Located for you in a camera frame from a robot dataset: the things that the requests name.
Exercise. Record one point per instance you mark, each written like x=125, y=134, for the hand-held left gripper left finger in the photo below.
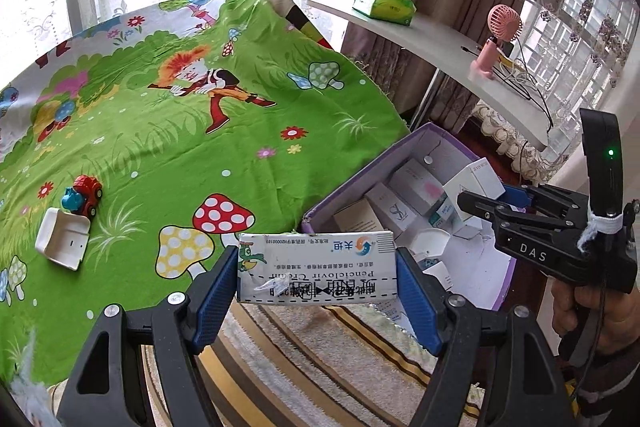
x=215, y=297

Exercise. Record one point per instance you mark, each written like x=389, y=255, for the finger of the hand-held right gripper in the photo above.
x=480, y=203
x=515, y=197

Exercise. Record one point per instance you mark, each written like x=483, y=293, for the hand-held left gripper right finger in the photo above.
x=417, y=302

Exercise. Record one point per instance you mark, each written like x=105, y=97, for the white dashed-line box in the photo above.
x=310, y=267

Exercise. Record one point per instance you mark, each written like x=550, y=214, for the purple cardboard box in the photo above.
x=360, y=177

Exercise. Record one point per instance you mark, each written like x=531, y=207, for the person's right forearm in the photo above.
x=615, y=387

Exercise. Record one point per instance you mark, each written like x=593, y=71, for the person's right hand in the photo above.
x=617, y=317

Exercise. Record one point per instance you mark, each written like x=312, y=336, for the white blue-label medicine box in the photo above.
x=415, y=184

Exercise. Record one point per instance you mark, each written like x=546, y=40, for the striped beige brown towel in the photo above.
x=310, y=357

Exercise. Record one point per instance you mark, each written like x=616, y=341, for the open white cardboard flap box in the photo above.
x=65, y=242

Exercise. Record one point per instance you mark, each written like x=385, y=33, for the white shelf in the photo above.
x=440, y=42

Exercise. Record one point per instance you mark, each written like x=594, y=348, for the red blue toy truck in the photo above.
x=85, y=192

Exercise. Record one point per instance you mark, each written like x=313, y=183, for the pink desk fan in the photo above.
x=502, y=24

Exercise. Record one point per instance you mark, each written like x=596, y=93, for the green cartoon printed sheet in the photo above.
x=150, y=132

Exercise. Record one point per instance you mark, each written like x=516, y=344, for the green tissue pack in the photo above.
x=385, y=7

